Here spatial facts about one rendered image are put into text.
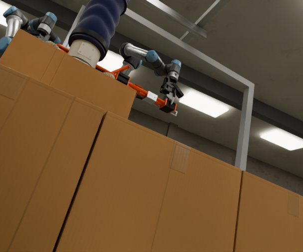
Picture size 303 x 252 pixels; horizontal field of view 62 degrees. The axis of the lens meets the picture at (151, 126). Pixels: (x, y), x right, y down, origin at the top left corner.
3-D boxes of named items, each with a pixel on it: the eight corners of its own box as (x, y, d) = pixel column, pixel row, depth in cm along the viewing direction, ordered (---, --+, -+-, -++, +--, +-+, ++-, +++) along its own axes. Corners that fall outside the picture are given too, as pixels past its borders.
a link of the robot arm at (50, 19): (51, 21, 174) (60, 19, 170) (45, 33, 169) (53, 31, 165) (43, 12, 167) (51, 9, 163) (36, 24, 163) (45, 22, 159)
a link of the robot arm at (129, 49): (120, 35, 200) (158, 48, 166) (128, 45, 208) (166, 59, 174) (111, 47, 199) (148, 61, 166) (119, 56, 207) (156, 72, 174)
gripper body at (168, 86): (158, 93, 169) (162, 78, 174) (169, 98, 172) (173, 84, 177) (164, 89, 163) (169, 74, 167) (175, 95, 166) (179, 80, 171)
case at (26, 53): (-31, 105, 93) (19, 27, 109) (-22, 130, 127) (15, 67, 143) (113, 162, 116) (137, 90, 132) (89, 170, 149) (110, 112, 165)
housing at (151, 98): (147, 96, 155) (148, 90, 156) (142, 100, 160) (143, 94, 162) (156, 101, 157) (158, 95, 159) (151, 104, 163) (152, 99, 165)
